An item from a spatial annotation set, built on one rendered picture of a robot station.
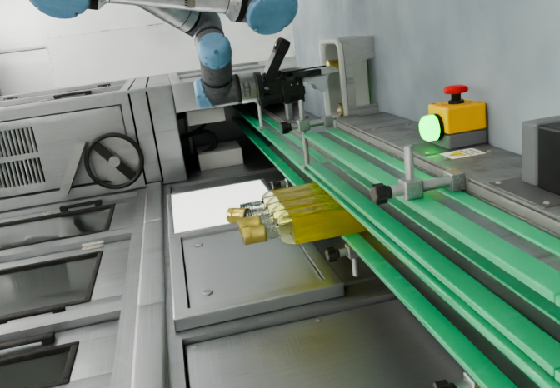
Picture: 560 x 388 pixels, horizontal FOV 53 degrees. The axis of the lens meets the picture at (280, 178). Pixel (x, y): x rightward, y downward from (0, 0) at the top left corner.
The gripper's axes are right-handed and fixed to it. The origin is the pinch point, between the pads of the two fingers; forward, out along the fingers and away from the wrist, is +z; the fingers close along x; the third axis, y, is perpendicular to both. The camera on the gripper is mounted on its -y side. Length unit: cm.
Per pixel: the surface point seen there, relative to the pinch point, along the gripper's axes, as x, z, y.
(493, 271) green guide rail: 84, -6, 18
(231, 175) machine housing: -69, -24, 43
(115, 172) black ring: -71, -66, 35
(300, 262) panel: 29, -20, 39
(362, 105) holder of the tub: 8.8, 4.5, 9.4
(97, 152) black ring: -67, -71, 26
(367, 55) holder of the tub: 8.7, 7.0, -2.5
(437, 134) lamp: 57, 0, 7
